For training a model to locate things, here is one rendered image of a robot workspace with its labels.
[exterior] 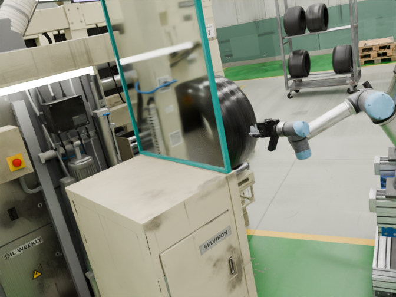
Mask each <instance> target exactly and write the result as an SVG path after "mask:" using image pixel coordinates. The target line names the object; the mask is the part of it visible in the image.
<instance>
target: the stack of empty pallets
mask: <svg viewBox="0 0 396 297"><path fill-rule="evenodd" d="M387 38H388V39H390V40H392V41H391V42H388V43H381V44H374V45H371V46H370V45H368V44H365V42H366V41H360V42H359V44H358V45H359V58H360V64H361V65H364V61H367V60H374V64H376V63H381V58H390V57H391V61H396V53H395V50H396V42H394V38H393V36H391V37H387ZM377 39H379V38H377ZM377 39H373V40H377ZM373 40H371V39H369V40H367V41H373ZM365 45H366V46H365ZM380 52H381V53H380ZM367 54H368V55H367ZM381 55H382V57H381ZM366 57H368V58H367V59H366Z"/></svg>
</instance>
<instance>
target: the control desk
mask: <svg viewBox="0 0 396 297"><path fill-rule="evenodd" d="M65 189H66V192H67V195H68V198H69V201H70V204H71V207H72V210H73V213H74V216H75V219H76V222H77V225H78V228H79V231H80V234H81V237H82V241H83V243H84V246H85V249H86V252H87V255H88V258H89V261H90V264H91V267H92V270H93V273H94V276H95V279H96V282H97V285H98V288H99V291H100V294H101V297H258V296H257V292H256V286H255V279H254V275H253V269H252V263H251V261H250V260H251V257H250V251H249V244H248V238H247V234H246V228H245V221H244V217H243V211H242V204H241V201H240V194H239V188H238V183H237V177H236V171H235V170H232V172H230V173H228V174H227V173H222V172H219V171H214V170H209V169H204V168H201V167H196V166H191V165H188V164H183V163H178V162H175V161H170V160H165V159H160V158H157V157H152V156H147V155H143V154H141V155H139V156H136V157H134V158H132V159H129V160H127V161H125V162H122V163H120V164H118V165H116V166H113V167H111V168H109V169H107V170H104V171H102V172H99V173H97V174H95V175H93V176H90V177H88V178H86V179H84V180H81V181H79V182H76V183H74V184H72V185H70V186H67V187H66V188H65Z"/></svg>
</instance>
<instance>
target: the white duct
mask: <svg viewBox="0 0 396 297"><path fill-rule="evenodd" d="M36 1H37V0H4V2H3V4H2V5H1V9H0V19H1V18H10V20H11V21H12V22H11V25H12V27H11V30H14V31H16V32H19V33H23V31H24V29H25V27H26V24H27V22H28V21H29V18H30V15H31V13H32V10H33V8H34V6H35V4H36Z"/></svg>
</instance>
